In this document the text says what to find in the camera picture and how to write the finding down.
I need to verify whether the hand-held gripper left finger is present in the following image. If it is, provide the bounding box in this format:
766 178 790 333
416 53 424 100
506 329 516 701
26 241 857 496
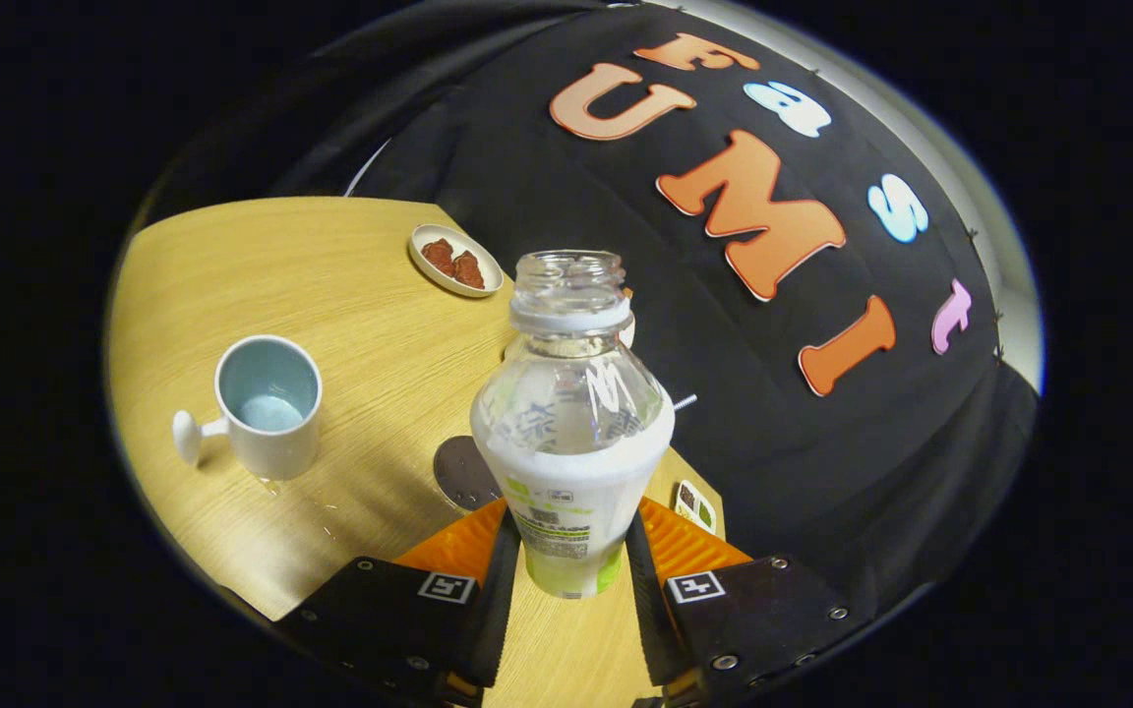
276 497 524 708

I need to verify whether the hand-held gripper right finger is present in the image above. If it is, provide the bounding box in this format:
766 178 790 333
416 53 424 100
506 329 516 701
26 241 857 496
624 497 874 708

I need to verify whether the wooden table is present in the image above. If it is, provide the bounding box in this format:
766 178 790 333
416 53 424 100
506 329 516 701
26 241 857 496
106 196 727 708

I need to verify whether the white divided bean dish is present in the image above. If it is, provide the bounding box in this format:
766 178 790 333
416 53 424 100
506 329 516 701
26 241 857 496
674 479 719 536

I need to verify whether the dark round coaster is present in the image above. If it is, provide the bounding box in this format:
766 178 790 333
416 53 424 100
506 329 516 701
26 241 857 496
433 436 506 513

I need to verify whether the clear plastic juice bottle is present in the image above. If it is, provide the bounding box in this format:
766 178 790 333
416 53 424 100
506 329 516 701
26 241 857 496
469 249 677 602

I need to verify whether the white cup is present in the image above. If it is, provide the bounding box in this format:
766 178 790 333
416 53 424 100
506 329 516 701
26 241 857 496
171 334 324 483

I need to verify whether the white oval plate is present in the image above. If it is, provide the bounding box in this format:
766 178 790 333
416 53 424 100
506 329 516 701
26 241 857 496
408 223 506 299

